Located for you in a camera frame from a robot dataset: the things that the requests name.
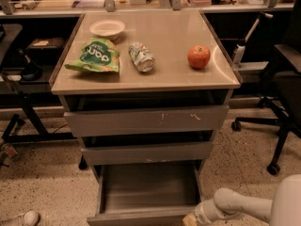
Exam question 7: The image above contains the grey middle drawer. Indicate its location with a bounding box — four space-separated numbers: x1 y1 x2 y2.
82 131 213 166

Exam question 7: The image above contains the grey top drawer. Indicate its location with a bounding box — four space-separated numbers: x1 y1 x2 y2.
64 90 229 137

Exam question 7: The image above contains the black office chair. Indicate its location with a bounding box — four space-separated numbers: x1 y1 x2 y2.
231 0 301 175

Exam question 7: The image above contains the white sneaker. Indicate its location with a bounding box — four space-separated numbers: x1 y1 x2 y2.
0 210 40 226

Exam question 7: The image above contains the crushed soda can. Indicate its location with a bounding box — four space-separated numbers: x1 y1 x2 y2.
128 41 154 73

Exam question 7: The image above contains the green chip bag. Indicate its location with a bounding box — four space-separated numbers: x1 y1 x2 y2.
65 38 119 73

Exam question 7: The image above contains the red apple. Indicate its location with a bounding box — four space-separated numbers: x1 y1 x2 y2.
187 45 211 69

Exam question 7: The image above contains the black table frame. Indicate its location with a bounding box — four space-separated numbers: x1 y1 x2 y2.
0 24 76 144

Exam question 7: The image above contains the grey bottom drawer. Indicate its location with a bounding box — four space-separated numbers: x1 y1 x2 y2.
87 161 201 226

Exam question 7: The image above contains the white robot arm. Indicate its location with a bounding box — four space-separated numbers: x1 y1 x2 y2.
182 174 301 226

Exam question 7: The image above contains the grey drawer cabinet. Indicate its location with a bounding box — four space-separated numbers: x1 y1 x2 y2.
49 9 243 171

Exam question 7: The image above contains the white paper bowl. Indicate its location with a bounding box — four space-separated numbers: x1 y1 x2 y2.
89 20 125 40

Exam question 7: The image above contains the grey drawer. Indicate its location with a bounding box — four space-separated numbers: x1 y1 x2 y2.
82 131 213 166
87 161 201 226
64 90 229 137

